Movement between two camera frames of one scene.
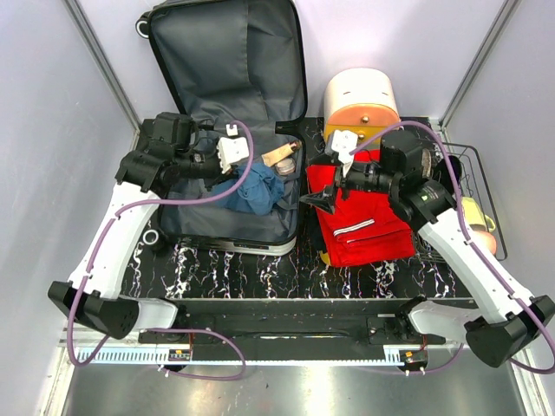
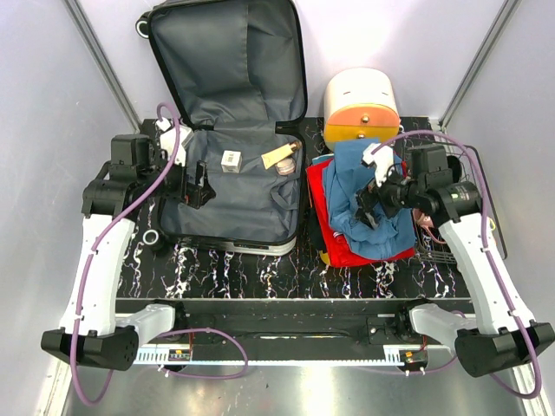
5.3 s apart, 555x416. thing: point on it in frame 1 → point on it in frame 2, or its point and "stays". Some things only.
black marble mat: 163,272 stays
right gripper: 324,200 → 367,198
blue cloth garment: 260,191 → 345,179
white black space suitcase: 238,67 stays
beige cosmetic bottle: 292,146 stays
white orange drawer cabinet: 362,100 stays
